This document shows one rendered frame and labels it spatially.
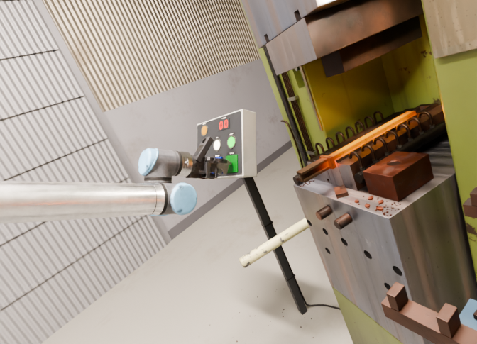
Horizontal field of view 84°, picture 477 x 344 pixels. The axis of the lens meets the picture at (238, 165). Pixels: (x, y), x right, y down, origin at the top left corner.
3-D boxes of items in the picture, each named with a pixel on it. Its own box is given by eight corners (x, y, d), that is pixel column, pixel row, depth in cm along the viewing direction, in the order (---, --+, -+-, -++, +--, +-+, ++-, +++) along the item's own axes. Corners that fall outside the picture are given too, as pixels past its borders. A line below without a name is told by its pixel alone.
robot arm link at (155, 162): (135, 178, 89) (136, 148, 90) (170, 179, 98) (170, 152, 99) (147, 176, 82) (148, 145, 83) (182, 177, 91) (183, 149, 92)
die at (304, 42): (316, 59, 62) (304, 17, 59) (276, 76, 80) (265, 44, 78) (436, 7, 73) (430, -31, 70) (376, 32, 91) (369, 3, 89)
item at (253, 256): (245, 272, 110) (240, 261, 108) (241, 265, 115) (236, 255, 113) (327, 219, 121) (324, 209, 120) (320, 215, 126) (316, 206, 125)
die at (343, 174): (357, 191, 71) (348, 162, 69) (312, 178, 89) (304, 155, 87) (458, 127, 82) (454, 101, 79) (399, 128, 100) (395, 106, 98)
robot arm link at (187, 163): (170, 152, 99) (184, 149, 91) (182, 153, 102) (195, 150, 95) (170, 176, 98) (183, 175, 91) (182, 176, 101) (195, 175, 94)
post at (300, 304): (302, 315, 150) (228, 141, 123) (298, 311, 154) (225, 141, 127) (307, 311, 151) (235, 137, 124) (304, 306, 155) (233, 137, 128)
